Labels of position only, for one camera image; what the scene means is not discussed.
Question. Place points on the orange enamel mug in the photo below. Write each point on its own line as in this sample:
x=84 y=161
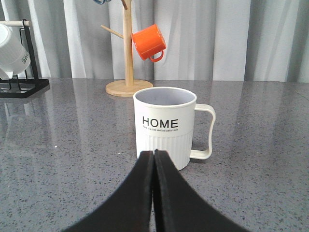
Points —
x=149 y=43

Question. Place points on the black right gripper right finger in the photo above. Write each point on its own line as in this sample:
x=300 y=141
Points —
x=178 y=208

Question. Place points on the grey pleated curtain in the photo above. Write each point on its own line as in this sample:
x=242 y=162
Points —
x=225 y=40

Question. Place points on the black wire mug rack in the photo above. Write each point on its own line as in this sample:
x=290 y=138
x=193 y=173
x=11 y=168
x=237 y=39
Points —
x=28 y=82

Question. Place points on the white HOME cup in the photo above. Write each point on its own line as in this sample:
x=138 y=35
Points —
x=164 y=120

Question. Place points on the wooden mug tree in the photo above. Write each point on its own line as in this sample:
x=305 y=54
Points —
x=129 y=86

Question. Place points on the white ribbed mug on rack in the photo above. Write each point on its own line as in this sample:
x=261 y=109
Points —
x=14 y=58

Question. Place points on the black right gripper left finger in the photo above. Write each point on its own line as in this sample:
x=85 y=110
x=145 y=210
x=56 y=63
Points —
x=128 y=209

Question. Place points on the blue enamel mug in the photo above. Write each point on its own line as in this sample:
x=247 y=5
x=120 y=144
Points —
x=100 y=2

